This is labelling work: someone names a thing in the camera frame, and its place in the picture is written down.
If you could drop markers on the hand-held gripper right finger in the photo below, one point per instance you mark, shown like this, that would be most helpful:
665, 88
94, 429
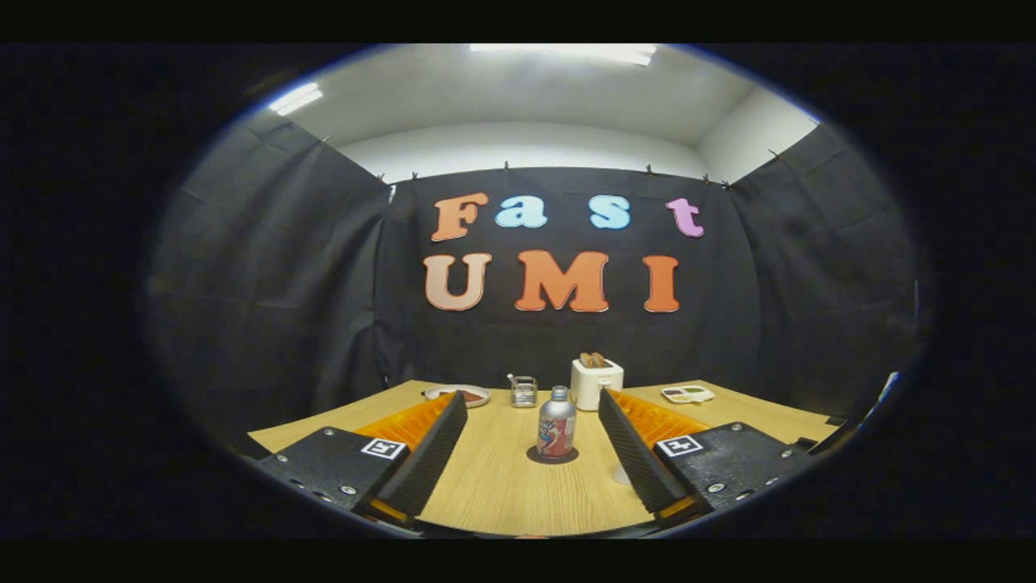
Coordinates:
639, 453

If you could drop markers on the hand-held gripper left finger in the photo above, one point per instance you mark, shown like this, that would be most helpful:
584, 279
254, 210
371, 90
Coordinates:
429, 453

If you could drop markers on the silver juice bottle pink label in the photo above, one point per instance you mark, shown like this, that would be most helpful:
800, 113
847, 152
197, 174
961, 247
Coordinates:
557, 425

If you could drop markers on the dark brown round coaster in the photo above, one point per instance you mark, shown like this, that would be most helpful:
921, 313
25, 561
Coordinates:
532, 456

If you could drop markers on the white round plate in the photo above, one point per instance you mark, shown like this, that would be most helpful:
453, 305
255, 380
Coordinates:
441, 393

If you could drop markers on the white compartment tray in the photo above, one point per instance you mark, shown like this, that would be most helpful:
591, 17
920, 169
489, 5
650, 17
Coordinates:
688, 394

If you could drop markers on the wooden table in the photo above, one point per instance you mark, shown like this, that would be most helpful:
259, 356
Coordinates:
502, 486

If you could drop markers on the white toaster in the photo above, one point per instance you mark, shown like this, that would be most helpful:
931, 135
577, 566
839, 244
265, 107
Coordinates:
589, 387

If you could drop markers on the toast slices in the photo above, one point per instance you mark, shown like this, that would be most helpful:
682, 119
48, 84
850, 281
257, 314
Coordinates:
593, 360

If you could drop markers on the narrow ceiling light panel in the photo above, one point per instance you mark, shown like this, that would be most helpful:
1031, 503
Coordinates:
295, 98

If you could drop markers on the wide ceiling light panel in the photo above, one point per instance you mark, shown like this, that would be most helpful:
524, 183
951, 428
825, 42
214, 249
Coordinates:
566, 53

